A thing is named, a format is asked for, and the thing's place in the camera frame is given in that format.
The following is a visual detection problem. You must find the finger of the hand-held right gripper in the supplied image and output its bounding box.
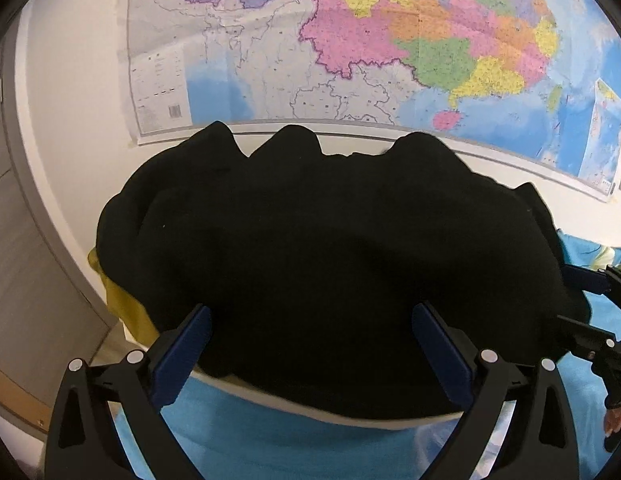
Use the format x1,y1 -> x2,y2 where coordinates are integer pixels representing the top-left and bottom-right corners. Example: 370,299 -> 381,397
555,314 -> 621,362
563,263 -> 621,311

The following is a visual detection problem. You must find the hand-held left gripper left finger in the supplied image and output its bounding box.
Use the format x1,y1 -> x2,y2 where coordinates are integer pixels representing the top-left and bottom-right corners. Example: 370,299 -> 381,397
44,303 -> 214,480

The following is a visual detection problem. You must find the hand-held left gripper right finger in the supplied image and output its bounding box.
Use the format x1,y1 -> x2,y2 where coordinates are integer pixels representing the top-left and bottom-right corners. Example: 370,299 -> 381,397
411,301 -> 581,480

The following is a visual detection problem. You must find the black garment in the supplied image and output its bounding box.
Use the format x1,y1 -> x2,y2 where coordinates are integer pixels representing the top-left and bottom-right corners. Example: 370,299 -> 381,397
97,121 -> 599,421

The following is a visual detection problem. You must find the person's right hand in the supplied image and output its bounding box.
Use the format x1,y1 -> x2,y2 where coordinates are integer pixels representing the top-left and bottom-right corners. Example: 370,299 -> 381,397
603,403 -> 621,442

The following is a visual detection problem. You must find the olive green garment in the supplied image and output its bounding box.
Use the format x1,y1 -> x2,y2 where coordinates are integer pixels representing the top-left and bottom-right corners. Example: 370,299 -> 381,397
87,247 -> 162,349

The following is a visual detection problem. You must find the blue floral blanket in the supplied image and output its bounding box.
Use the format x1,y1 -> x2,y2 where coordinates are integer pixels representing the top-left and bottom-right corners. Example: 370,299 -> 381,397
110,230 -> 621,480

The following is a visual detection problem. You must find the grey door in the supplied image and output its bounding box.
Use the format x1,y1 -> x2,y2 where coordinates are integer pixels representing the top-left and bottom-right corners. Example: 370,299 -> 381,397
0,25 -> 122,432

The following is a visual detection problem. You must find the colourful wall map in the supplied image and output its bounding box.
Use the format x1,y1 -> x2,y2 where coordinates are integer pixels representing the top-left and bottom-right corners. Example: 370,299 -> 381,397
126,0 -> 621,205

